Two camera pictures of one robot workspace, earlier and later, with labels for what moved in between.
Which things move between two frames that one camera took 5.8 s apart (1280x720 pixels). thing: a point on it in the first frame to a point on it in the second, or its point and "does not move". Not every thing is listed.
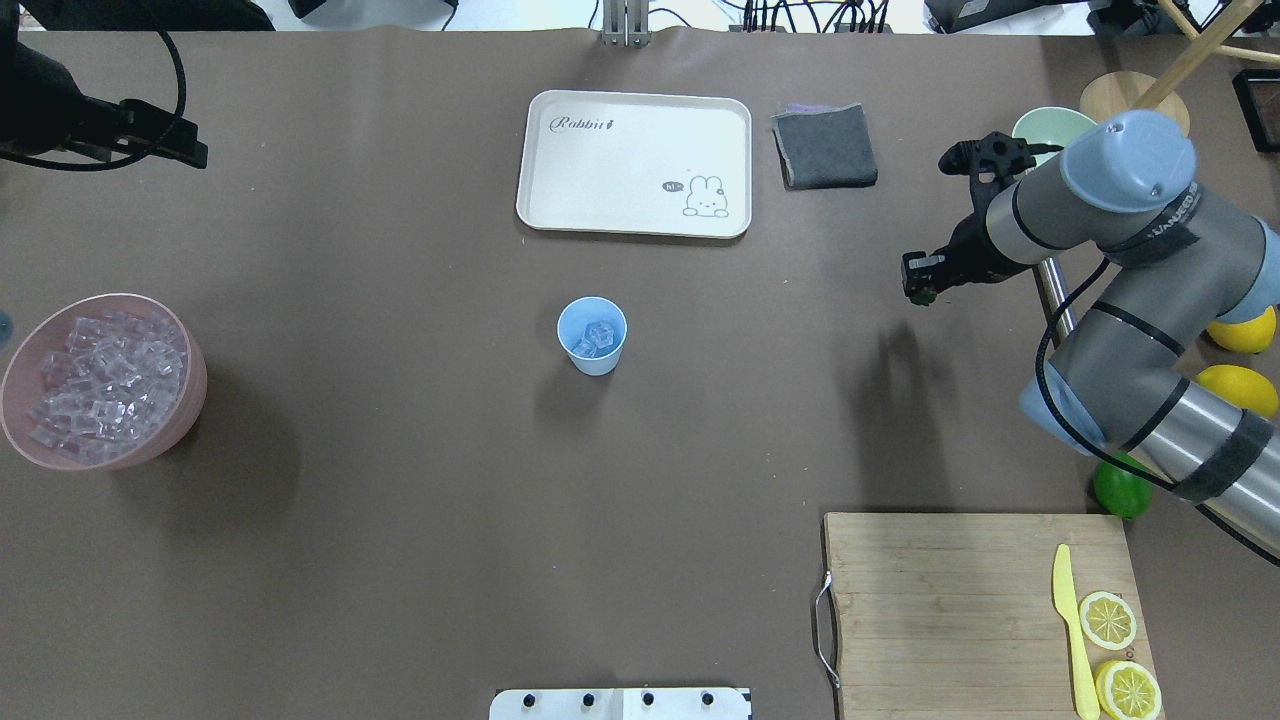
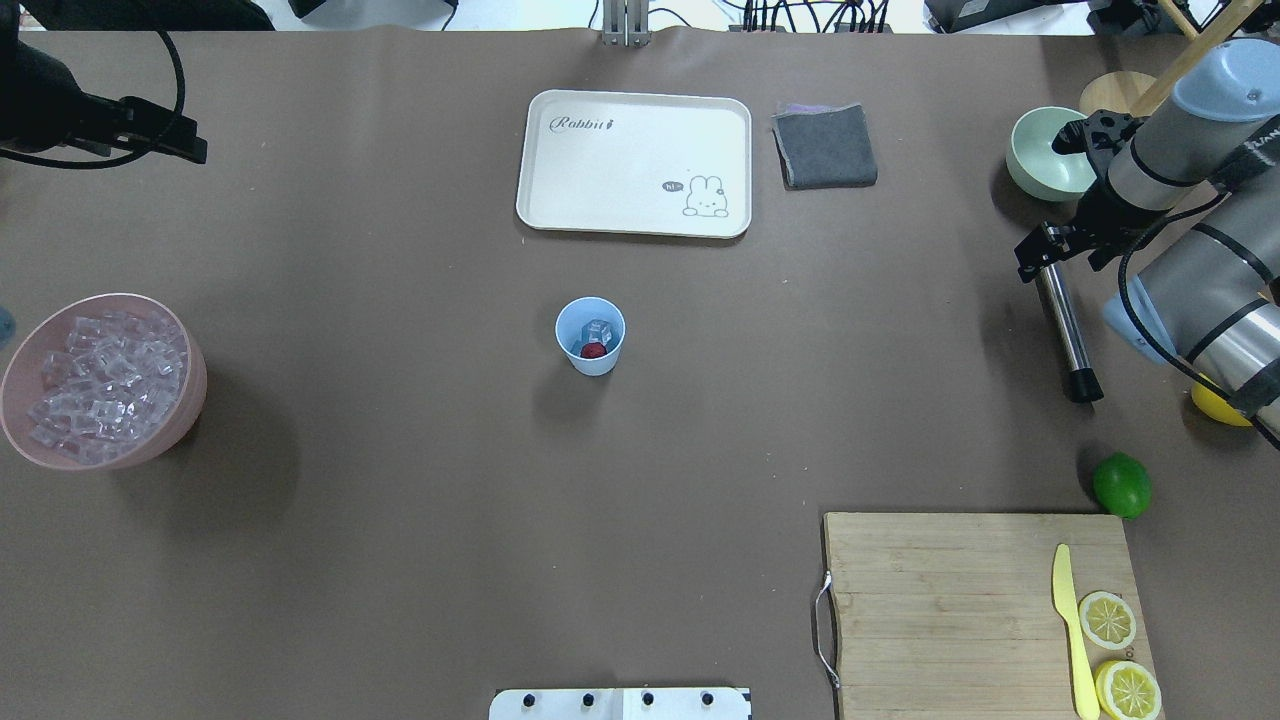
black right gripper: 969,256 to 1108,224
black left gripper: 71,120 does not move
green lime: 1126,492 does not move
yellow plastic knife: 1063,601 does not move
